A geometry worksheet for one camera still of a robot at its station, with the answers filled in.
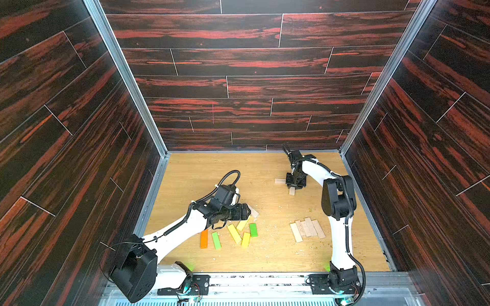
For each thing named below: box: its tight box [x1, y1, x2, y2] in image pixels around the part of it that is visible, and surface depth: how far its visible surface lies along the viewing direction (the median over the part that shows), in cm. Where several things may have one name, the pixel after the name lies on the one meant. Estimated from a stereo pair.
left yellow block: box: [227, 223, 242, 245], surface depth 88 cm
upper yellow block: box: [236, 218, 251, 232], surface depth 90 cm
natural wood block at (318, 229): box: [311, 219, 327, 240], surface depth 90 cm
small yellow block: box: [241, 232, 251, 249], surface depth 86 cm
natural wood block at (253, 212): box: [246, 202, 260, 219], surface depth 95 cm
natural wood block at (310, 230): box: [304, 217, 318, 238], surface depth 90 cm
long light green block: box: [211, 232, 223, 250], surface depth 86 cm
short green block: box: [249, 223, 259, 238], surface depth 90 cm
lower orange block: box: [200, 228, 209, 250], surface depth 88 cm
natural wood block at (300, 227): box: [295, 219, 306, 237], surface depth 90 cm
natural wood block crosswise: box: [274, 178, 287, 185], surface depth 107 cm
